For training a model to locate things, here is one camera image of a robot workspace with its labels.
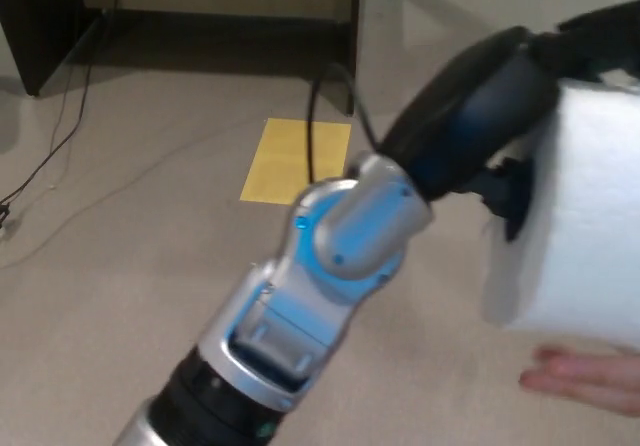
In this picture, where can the white toilet paper roll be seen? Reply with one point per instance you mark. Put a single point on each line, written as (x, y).
(585, 226)

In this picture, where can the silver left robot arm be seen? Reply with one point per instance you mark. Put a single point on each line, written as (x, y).
(320, 286)

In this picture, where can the person's bare hand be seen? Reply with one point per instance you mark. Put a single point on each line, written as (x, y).
(590, 378)

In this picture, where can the yellow paper sheet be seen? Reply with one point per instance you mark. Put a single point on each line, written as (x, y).
(275, 166)

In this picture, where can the dark wooden desk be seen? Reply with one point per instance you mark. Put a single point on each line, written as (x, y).
(30, 26)

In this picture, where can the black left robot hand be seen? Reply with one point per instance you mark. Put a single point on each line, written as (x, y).
(460, 116)

